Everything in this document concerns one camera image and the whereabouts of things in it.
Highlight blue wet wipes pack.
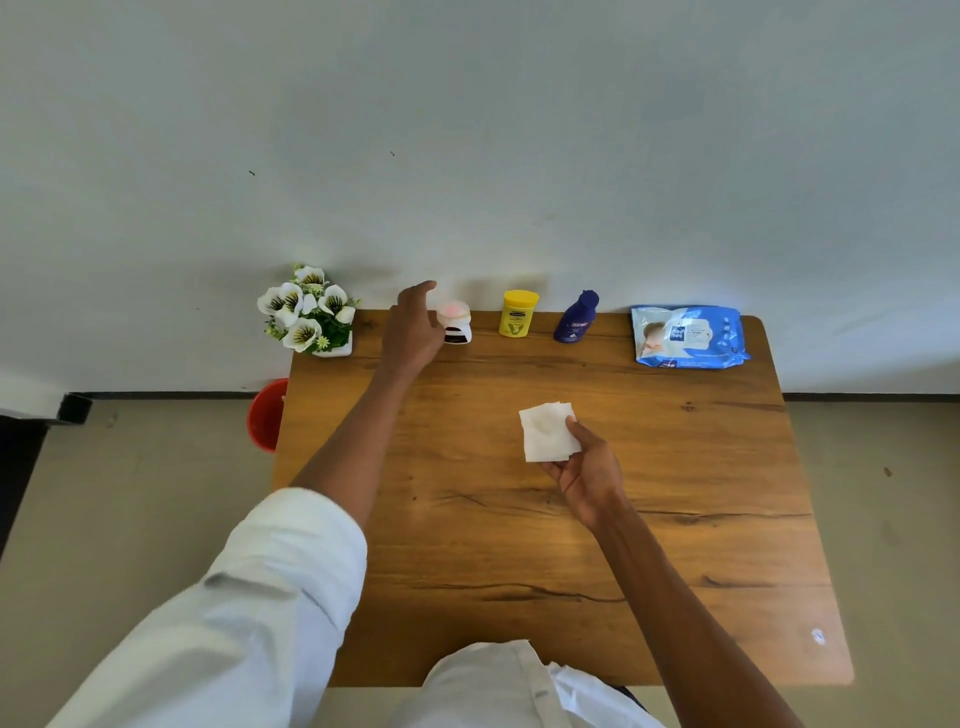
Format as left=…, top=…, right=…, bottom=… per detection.
left=630, top=304, right=752, bottom=371

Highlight person's left forearm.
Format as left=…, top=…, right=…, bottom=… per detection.
left=289, top=366, right=421, bottom=531

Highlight person's right hand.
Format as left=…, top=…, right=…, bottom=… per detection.
left=539, top=416, right=631, bottom=531

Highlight white tissue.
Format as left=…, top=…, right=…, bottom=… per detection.
left=518, top=402, right=584, bottom=464

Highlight red bucket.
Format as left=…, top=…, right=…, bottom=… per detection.
left=246, top=378, right=291, bottom=455

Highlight person's left hand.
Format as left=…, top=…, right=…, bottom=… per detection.
left=380, top=280, right=449, bottom=381

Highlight white artificial flowers in pot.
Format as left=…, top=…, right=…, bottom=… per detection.
left=256, top=263, right=362, bottom=360

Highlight small white jar pink lid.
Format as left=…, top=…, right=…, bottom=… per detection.
left=436, top=300, right=474, bottom=346

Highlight yellow jar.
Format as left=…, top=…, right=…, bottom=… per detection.
left=498, top=289, right=540, bottom=339

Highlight purple bottle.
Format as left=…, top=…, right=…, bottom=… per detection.
left=553, top=289, right=600, bottom=345

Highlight white shirt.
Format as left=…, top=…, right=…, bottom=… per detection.
left=45, top=487, right=669, bottom=728

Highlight black furniture piece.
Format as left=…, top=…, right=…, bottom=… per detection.
left=0, top=393, right=94, bottom=560

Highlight person's right forearm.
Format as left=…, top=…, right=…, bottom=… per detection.
left=589, top=498, right=805, bottom=728

